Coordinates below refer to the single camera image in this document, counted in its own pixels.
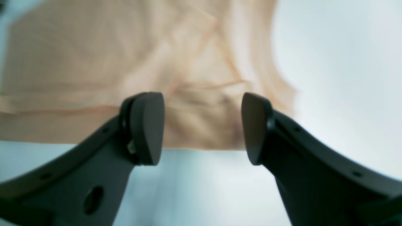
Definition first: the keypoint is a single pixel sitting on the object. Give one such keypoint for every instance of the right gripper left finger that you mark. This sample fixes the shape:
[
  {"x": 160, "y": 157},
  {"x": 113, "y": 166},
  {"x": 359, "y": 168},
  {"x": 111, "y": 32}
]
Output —
[{"x": 85, "y": 186}]

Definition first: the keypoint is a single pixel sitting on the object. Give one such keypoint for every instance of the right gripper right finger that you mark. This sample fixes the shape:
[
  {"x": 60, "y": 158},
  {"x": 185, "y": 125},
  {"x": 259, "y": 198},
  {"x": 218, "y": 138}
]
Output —
[{"x": 317, "y": 185}]

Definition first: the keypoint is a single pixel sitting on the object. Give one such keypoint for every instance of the peach pink T-shirt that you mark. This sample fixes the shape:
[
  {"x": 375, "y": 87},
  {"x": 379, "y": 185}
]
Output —
[{"x": 67, "y": 66}]

